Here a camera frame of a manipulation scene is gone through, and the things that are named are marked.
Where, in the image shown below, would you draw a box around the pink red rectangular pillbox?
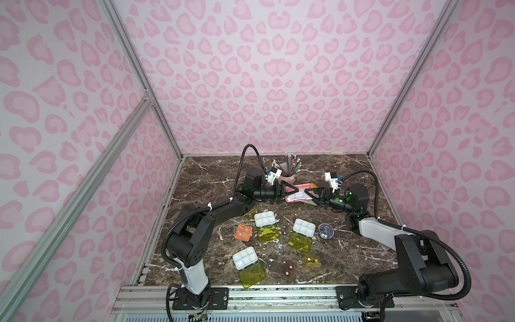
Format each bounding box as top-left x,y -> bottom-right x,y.
285,183 -> 317,205

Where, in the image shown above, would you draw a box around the green pillbox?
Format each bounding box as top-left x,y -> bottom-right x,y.
232,246 -> 266,288
288,218 -> 316,253
253,211 -> 280,243

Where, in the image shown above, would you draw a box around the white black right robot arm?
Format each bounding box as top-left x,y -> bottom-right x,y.
305,184 -> 459,307

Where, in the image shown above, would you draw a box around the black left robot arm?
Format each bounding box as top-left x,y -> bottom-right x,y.
161,168 -> 299,296

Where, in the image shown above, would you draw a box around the pink pencil cup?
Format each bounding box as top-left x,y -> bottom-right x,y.
279,162 -> 296,184

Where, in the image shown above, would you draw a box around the pencils in cup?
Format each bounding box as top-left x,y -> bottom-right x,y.
272,153 -> 302,177

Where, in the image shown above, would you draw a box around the small orange pillbox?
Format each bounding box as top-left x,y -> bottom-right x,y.
233,224 -> 253,242

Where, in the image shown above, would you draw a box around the small yellow pillbox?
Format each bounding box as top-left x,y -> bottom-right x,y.
304,254 -> 322,268

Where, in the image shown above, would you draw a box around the small dark red pillbox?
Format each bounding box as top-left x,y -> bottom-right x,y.
282,261 -> 296,278

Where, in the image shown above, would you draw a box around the green pillbox front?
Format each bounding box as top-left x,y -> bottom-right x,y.
232,246 -> 266,288

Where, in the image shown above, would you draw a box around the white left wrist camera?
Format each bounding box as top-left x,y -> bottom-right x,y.
266,168 -> 282,185

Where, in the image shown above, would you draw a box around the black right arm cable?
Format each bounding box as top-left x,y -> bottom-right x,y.
339,170 -> 472,322

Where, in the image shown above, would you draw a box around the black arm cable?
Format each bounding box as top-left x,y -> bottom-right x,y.
160,144 -> 266,322
339,170 -> 472,322

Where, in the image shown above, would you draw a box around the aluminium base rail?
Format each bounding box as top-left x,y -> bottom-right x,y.
110,283 -> 459,322

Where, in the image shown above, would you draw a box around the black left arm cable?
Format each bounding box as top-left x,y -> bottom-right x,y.
160,144 -> 266,322

